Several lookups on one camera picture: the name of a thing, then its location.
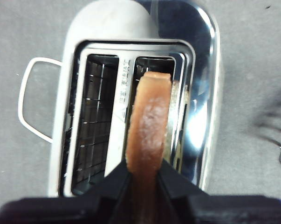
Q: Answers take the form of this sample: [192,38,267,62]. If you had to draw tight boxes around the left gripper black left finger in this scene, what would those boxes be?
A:
[0,160,132,224]

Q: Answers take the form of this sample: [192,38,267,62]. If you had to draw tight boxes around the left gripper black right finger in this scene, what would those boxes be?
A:
[157,160,281,224]

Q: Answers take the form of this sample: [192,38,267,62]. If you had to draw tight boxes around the brown-crusted bread slice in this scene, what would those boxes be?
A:
[125,71,178,224]

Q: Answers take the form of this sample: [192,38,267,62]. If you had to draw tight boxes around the cream toaster with chrome top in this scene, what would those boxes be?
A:
[48,0,222,198]

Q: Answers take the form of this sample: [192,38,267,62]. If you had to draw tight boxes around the white toaster power cord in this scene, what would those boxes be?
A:
[17,57,63,144]

